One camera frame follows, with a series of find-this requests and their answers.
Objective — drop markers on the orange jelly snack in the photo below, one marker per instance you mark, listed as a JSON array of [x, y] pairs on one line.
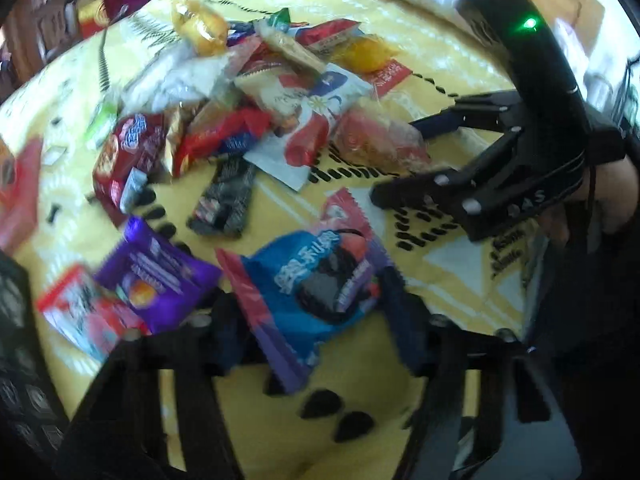
[[370, 55]]

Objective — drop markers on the pile of assorted snacks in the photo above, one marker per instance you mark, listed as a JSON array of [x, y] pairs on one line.
[[200, 85]]

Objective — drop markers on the yellow bun in clear wrap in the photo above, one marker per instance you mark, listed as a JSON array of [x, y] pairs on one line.
[[202, 27]]

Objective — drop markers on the black box with icons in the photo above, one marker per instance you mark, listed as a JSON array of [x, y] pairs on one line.
[[20, 360]]

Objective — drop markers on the white puffy snack packet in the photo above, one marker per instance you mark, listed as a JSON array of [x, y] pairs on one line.
[[180, 77]]

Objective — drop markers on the white blue red packet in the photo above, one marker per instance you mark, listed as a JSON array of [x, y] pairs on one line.
[[310, 115]]

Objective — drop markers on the small green candy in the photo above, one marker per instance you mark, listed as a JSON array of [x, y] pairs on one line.
[[102, 122]]

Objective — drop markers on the small red packet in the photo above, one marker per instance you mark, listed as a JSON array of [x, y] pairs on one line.
[[330, 35]]

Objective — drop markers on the flat red sachet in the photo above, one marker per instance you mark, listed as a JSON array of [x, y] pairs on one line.
[[392, 77]]

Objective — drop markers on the black snack packet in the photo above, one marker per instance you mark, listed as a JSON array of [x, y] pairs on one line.
[[225, 200]]

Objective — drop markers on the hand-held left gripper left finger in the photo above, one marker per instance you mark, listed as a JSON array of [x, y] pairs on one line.
[[230, 345]]

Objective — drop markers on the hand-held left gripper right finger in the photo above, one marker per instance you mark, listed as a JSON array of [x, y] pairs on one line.
[[417, 340]]

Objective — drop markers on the blue pink cookie packet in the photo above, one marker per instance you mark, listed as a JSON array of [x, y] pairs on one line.
[[310, 290]]

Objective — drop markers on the person's right hand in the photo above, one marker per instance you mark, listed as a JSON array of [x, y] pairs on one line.
[[620, 195]]

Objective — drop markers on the orange clear snack packet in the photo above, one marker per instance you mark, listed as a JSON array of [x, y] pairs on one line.
[[380, 140]]

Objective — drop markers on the red yellow gift box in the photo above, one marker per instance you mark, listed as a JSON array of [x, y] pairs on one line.
[[92, 15]]

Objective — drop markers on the red white snack packet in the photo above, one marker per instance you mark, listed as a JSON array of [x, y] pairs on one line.
[[85, 315]]

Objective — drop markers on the red blue wrapper packet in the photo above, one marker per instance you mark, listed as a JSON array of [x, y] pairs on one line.
[[220, 135]]

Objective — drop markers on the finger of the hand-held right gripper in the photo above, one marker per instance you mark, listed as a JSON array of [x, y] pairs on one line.
[[440, 122], [415, 192]]

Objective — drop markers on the person's right forearm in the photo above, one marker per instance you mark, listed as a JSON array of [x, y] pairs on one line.
[[600, 310]]

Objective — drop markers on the purple snack packet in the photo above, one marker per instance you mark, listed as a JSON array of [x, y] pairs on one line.
[[155, 275]]

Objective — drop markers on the red flat box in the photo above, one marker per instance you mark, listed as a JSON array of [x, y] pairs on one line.
[[20, 195]]

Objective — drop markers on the red packet with blue logo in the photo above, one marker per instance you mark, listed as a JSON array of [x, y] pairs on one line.
[[130, 160]]

